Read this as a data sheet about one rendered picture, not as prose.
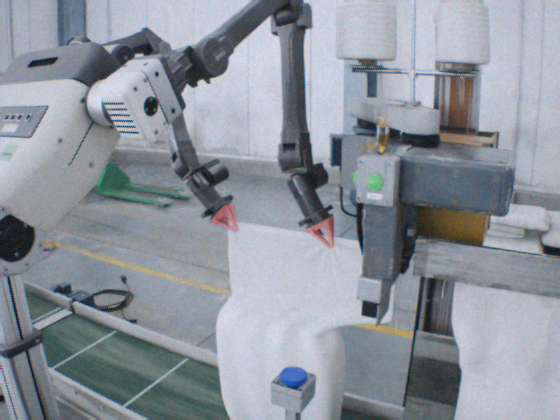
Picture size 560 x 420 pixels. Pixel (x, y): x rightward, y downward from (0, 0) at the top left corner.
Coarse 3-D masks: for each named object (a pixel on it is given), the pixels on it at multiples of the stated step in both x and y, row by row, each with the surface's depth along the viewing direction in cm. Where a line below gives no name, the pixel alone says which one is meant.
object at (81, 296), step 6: (66, 282) 247; (54, 288) 247; (60, 288) 243; (66, 288) 244; (60, 294) 243; (66, 294) 243; (72, 294) 240; (78, 294) 240; (84, 294) 240; (90, 294) 241; (72, 300) 237; (78, 300) 234; (84, 300) 236; (90, 300) 240; (72, 306) 230; (90, 306) 240
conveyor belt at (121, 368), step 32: (64, 320) 215; (64, 352) 189; (96, 352) 190; (128, 352) 192; (160, 352) 193; (96, 384) 169; (128, 384) 170; (160, 384) 172; (192, 384) 173; (160, 416) 154; (192, 416) 155; (224, 416) 155; (352, 416) 155
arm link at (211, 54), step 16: (256, 0) 108; (272, 0) 110; (288, 0) 114; (240, 16) 102; (256, 16) 106; (272, 16) 121; (288, 16) 118; (224, 32) 97; (240, 32) 102; (208, 48) 91; (224, 48) 94; (208, 64) 91; (224, 64) 94
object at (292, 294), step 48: (240, 240) 138; (288, 240) 130; (336, 240) 124; (240, 288) 142; (288, 288) 134; (336, 288) 127; (240, 336) 137; (288, 336) 130; (336, 336) 130; (240, 384) 142; (336, 384) 133
